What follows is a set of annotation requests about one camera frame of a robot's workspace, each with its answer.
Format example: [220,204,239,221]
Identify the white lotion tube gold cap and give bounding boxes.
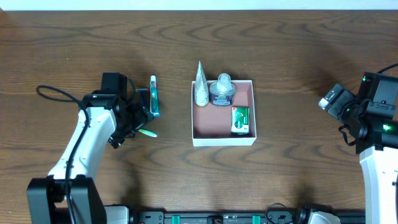
[194,61,209,106]

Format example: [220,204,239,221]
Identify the blue disposable razor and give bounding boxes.
[136,88,150,107]

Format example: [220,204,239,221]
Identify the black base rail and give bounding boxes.
[128,203,366,224]

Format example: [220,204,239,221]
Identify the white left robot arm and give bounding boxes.
[27,72,159,223]

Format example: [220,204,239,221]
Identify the green Dettol soap bar pack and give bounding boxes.
[231,106,250,135]

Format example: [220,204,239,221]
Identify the green toothbrush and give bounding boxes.
[139,129,157,138]

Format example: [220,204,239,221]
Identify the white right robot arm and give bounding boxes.
[337,72,397,224]

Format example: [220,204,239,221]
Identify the teal toothpaste tube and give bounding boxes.
[150,75,160,117]

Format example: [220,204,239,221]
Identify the white box with pink interior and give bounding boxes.
[191,80,257,147]

